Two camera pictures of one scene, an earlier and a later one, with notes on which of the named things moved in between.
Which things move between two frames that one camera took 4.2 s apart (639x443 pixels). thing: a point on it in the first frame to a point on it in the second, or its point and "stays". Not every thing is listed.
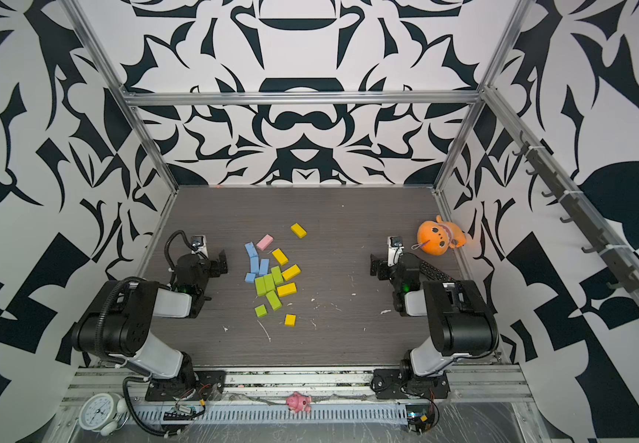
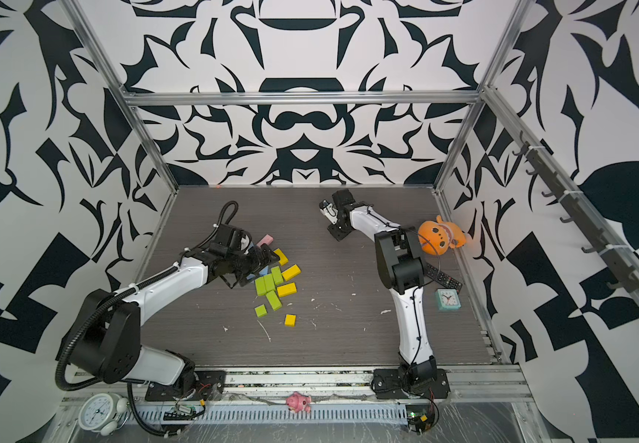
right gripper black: [383, 269] to [337, 233]
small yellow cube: [290, 320] stays
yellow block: [287, 290] stays
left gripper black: [214, 266] to [259, 263]
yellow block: [292, 272] stays
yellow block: [280, 257] stays
